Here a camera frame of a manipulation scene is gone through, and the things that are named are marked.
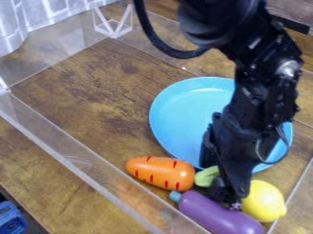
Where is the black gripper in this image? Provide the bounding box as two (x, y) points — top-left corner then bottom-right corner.
(199, 105), (291, 210)

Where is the orange toy carrot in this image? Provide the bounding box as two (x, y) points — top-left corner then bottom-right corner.
(125, 156), (195, 191)

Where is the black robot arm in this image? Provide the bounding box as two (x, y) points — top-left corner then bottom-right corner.
(177, 0), (303, 209)

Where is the blue round tray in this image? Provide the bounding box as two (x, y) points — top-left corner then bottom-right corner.
(148, 76), (294, 175)

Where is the yellow toy lemon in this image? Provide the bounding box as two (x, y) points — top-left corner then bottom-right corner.
(240, 180), (287, 223)

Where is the purple toy eggplant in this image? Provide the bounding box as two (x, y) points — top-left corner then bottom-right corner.
(168, 190), (264, 234)

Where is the dark baseboard strip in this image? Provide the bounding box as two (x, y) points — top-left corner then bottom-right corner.
(274, 16), (308, 35)

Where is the blue plastic object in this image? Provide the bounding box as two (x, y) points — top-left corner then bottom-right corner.
(0, 201), (28, 234)

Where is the white grid curtain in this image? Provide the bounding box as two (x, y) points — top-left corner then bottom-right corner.
(0, 0), (118, 57)

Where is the clear acrylic enclosure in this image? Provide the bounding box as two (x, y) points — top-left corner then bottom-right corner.
(0, 0), (313, 234)

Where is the black braided cable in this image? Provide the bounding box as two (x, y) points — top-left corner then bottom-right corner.
(133, 0), (212, 60)

